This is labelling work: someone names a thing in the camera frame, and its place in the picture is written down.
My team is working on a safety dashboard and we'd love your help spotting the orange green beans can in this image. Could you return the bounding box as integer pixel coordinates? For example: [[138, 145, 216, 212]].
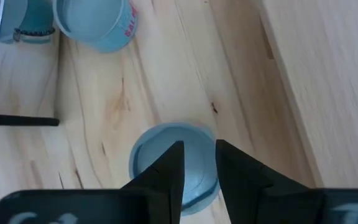
[[128, 121, 221, 217]]

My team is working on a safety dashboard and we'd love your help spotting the blue chevron short can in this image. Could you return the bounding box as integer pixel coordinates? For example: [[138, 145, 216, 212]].
[[52, 0, 139, 54]]

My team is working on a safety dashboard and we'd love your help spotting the metal box grater black handle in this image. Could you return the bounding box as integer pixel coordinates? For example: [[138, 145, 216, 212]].
[[0, 0, 60, 127]]

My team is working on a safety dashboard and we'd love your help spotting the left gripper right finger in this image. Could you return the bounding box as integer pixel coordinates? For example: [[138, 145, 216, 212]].
[[215, 139, 358, 224]]

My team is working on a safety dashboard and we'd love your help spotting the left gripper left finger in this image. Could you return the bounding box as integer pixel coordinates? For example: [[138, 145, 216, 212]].
[[0, 140, 186, 224]]

